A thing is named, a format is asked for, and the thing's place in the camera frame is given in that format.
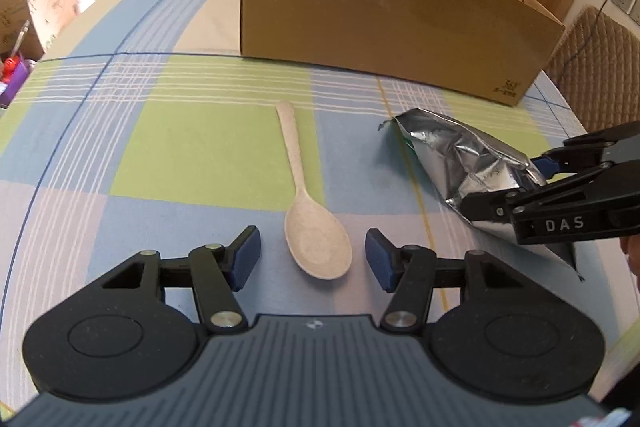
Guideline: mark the checkered tablecloth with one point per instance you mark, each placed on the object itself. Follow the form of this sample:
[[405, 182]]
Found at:
[[143, 128]]

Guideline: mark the brown cardboard box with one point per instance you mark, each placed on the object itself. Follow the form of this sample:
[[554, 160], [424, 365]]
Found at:
[[492, 49]]

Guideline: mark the beige plastic spoon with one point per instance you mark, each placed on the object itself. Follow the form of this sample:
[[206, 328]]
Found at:
[[317, 241]]

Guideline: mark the brown quilted chair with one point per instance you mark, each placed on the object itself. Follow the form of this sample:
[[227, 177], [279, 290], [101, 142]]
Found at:
[[596, 69]]

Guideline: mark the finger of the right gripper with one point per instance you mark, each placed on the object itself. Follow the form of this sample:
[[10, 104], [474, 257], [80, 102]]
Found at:
[[489, 206], [547, 165]]

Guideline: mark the silver foil pouch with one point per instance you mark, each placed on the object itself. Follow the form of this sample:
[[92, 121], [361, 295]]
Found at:
[[459, 160]]

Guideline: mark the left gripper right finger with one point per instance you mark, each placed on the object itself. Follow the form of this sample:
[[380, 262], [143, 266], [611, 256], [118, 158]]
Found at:
[[408, 273]]

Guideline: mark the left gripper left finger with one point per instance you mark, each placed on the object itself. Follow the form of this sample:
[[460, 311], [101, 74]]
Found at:
[[217, 273]]

